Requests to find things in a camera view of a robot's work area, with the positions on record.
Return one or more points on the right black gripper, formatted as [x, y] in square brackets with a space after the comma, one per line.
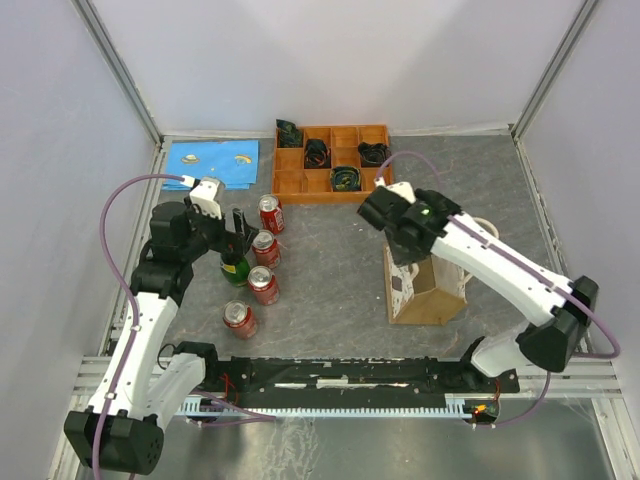
[402, 258]

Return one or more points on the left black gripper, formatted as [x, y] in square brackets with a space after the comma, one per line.
[228, 242]

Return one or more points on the red cola can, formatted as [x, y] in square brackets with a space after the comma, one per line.
[239, 318]
[262, 282]
[271, 213]
[266, 249]

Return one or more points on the canvas tote bag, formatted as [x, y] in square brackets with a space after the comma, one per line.
[431, 292]

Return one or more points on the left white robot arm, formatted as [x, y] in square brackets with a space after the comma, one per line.
[122, 428]

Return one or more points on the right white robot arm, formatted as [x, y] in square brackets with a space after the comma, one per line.
[556, 309]

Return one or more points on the green glass bottle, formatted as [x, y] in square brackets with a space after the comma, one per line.
[235, 268]

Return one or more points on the blue patterned cloth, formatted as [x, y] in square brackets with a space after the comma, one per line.
[234, 162]

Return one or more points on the rolled dark sock right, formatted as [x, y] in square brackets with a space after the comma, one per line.
[373, 154]

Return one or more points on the rolled dark sock bottom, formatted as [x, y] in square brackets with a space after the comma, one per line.
[345, 179]

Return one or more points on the orange wooden compartment tray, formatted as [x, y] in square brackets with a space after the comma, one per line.
[295, 184]

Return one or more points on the rolled dark sock top-left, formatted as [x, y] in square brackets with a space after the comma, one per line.
[288, 134]

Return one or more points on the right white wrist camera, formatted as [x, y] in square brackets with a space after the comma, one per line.
[401, 189]

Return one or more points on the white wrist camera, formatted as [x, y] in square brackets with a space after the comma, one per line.
[401, 189]
[204, 195]

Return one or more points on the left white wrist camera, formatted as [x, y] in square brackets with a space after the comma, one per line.
[204, 195]

